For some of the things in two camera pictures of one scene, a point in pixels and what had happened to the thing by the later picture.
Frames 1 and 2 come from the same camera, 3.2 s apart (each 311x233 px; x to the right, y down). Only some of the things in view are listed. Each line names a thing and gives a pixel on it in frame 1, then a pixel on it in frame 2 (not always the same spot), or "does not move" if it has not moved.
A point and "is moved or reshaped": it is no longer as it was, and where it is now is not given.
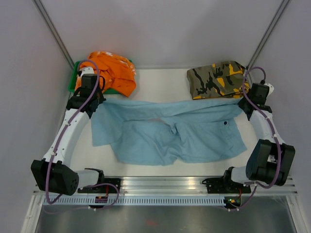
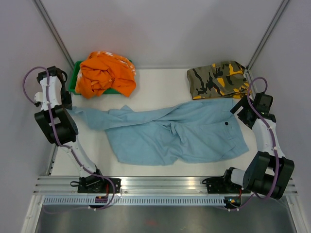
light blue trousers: x=168 y=132 is moved or reshaped
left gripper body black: x=99 y=97 → x=66 y=97
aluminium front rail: x=178 y=186 does not move
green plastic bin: x=72 y=85 does not move
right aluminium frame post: x=268 y=31 does not move
